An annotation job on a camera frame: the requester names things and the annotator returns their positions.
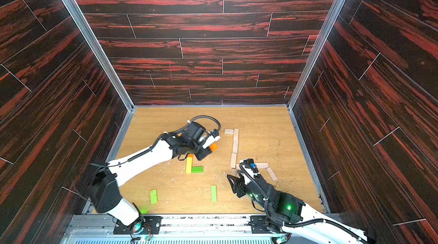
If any yellow block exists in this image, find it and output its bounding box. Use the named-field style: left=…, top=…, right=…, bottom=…
left=185, top=157, right=193, bottom=174

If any small green block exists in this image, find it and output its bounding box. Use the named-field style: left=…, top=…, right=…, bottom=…
left=191, top=166, right=204, bottom=173

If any short natural wood block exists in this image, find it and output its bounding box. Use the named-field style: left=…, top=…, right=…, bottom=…
left=224, top=129, right=235, bottom=135

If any natural wood block neck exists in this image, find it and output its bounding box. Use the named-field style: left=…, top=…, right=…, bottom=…
left=233, top=128, right=239, bottom=141
left=232, top=140, right=238, bottom=154

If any natural wood block neck top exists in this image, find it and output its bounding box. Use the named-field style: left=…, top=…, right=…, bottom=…
left=233, top=128, right=239, bottom=141

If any natural wood block body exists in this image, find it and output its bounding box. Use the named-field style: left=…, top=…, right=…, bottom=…
left=230, top=153, right=237, bottom=169

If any light green block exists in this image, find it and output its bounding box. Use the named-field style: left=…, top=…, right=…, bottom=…
left=149, top=189, right=158, bottom=204
left=211, top=185, right=217, bottom=202

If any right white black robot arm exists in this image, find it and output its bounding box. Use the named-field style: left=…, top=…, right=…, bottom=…
left=227, top=158, right=376, bottom=244

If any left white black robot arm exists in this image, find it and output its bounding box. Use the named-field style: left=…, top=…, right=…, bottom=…
left=86, top=115, right=221, bottom=227

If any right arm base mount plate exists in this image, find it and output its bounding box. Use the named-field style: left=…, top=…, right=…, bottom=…
left=249, top=215, right=287, bottom=234

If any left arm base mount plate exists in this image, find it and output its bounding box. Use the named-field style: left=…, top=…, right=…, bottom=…
left=113, top=215, right=162, bottom=236

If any aluminium front rail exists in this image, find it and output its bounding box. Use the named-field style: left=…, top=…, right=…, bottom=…
left=61, top=214, right=279, bottom=244

